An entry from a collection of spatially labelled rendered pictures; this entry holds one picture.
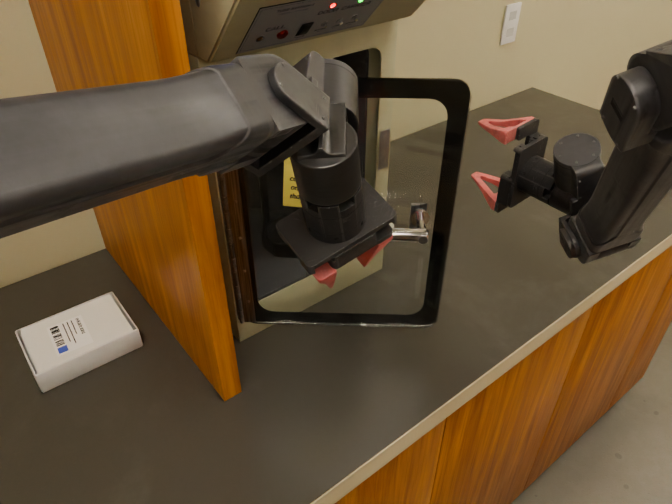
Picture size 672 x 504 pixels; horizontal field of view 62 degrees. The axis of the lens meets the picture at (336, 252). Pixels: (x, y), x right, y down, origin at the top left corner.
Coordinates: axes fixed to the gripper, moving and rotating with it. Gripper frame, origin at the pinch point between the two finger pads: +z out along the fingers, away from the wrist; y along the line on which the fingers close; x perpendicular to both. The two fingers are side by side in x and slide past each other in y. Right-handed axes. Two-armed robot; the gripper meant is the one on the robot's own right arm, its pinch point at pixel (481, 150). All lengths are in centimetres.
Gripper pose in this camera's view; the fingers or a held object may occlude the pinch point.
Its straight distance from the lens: 93.4
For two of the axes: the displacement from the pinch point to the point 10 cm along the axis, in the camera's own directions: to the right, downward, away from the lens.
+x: -7.8, 4.4, -4.5
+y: -0.5, -7.6, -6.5
